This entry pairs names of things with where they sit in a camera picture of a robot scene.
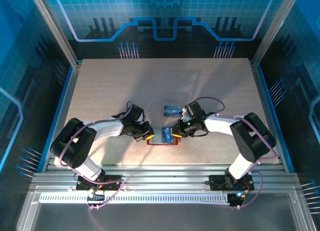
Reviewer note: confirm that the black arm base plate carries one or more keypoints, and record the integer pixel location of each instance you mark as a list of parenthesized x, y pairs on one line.
[(115, 178), (216, 182)]

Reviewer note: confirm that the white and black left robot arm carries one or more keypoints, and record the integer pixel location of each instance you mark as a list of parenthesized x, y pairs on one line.
[(107, 129)]

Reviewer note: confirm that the grey metal shelf plate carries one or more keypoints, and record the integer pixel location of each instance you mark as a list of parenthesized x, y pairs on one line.
[(162, 218)]

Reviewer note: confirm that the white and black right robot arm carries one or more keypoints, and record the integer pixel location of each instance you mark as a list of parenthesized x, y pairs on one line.
[(217, 123)]

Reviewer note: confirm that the aluminium side rail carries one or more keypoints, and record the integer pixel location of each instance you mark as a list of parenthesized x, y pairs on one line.
[(264, 101), (66, 101)]

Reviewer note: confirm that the clear plastic card tray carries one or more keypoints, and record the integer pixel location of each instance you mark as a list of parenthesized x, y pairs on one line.
[(172, 98)]

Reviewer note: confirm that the aluminium front rail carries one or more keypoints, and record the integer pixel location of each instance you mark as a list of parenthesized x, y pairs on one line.
[(162, 177)]

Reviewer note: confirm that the red tray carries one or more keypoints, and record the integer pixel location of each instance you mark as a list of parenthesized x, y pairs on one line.
[(157, 137)]

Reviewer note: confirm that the black controller board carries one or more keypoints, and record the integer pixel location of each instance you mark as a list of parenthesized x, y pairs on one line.
[(236, 199)]

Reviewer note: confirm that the aluminium frame post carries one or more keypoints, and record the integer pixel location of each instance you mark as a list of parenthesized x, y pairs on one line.
[(276, 28), (53, 28)]

